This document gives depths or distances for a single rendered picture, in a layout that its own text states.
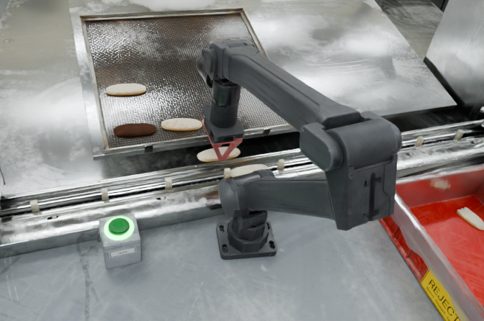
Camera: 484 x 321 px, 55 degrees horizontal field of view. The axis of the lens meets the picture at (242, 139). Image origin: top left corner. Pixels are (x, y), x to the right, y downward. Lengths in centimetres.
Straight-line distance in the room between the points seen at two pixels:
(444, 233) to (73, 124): 96
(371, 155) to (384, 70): 95
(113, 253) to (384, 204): 53
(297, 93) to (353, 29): 99
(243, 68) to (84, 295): 51
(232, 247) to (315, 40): 78
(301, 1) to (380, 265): 97
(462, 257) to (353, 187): 63
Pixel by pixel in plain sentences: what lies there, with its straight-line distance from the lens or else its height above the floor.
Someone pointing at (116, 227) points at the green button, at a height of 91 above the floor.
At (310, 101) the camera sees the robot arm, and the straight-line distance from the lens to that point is 64.
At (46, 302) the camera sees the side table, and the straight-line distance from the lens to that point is 96.
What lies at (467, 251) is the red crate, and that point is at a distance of 119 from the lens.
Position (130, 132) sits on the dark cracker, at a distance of 112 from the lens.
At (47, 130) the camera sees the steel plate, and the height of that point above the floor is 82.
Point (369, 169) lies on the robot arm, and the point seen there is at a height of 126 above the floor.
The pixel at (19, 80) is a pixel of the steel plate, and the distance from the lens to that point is 149.
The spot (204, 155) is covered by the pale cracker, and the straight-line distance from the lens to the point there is 103.
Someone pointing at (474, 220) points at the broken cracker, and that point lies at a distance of 125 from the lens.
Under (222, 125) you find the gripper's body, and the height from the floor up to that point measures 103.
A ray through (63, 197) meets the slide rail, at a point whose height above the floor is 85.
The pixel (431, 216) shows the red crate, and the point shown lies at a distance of 121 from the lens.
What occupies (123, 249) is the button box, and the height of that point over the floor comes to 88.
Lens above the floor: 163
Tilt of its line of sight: 40 degrees down
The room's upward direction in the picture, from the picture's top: 9 degrees clockwise
